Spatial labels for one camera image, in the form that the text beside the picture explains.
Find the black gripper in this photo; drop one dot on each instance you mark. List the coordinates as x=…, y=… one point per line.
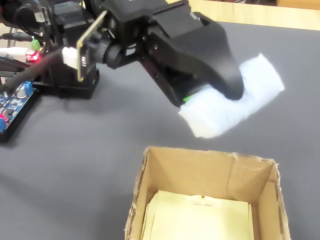
x=150, y=15

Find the white foam block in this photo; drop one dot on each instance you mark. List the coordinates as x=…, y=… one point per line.
x=225, y=112

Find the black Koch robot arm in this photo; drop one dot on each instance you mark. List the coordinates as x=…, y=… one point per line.
x=67, y=82

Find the open cardboard box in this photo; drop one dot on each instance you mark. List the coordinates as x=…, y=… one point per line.
x=190, y=170

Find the brown cardboard carton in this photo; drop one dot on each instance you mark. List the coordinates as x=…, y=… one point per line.
x=297, y=2

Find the grey textured mat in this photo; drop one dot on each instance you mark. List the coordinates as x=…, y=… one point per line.
x=87, y=150

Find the small green plastic tag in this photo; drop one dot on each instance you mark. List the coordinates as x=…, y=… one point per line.
x=35, y=44

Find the pale yellow paper sheets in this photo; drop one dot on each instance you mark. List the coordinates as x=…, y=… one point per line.
x=200, y=220

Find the black barrel jack plug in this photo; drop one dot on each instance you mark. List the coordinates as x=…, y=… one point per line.
x=17, y=35

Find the blue circuit board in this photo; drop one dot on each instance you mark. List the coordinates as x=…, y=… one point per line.
x=12, y=105

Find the black circuit board tray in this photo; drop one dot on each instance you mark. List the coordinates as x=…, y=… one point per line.
x=7, y=137

